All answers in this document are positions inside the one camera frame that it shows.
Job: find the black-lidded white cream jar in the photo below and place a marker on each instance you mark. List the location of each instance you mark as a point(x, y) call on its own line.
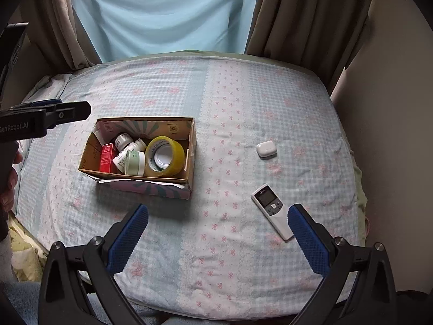
point(122, 141)

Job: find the yellow tape roll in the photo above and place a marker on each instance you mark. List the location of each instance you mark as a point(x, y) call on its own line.
point(178, 158)

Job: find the brown curtain left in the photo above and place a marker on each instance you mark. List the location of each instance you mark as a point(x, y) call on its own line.
point(60, 37)

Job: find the white pill bottle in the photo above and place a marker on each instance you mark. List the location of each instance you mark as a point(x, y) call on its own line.
point(119, 160)

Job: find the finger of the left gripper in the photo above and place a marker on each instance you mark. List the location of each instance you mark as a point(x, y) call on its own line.
point(43, 104)
point(62, 113)

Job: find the light blue sheer curtain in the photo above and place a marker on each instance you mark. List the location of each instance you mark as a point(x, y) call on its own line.
point(119, 29)

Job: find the open cardboard box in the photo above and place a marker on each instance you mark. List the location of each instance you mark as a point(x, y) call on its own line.
point(180, 129)

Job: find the red cardboard box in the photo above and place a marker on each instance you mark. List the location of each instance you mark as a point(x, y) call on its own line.
point(107, 154)

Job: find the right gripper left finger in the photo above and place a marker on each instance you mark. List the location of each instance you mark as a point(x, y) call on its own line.
point(73, 274)

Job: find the green-lidded small jar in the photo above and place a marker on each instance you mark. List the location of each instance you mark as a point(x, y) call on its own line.
point(135, 163)

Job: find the person's left hand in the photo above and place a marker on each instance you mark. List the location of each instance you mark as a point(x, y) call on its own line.
point(8, 193)

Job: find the checkered floral bedsheet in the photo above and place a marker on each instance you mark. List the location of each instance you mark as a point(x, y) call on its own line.
point(214, 255)

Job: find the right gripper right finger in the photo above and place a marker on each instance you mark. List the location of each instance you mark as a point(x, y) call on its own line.
point(357, 285)

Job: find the white remote control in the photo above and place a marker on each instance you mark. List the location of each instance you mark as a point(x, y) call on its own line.
point(273, 209)

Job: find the brown curtain right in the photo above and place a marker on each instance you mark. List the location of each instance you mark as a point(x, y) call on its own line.
point(323, 36)

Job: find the white-lidded jar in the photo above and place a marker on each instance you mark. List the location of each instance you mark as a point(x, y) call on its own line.
point(163, 156)

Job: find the brown curtain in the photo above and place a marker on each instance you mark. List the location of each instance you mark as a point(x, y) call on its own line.
point(323, 36)
point(60, 37)

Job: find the white earbud case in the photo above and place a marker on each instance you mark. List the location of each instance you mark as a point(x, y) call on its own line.
point(266, 149)

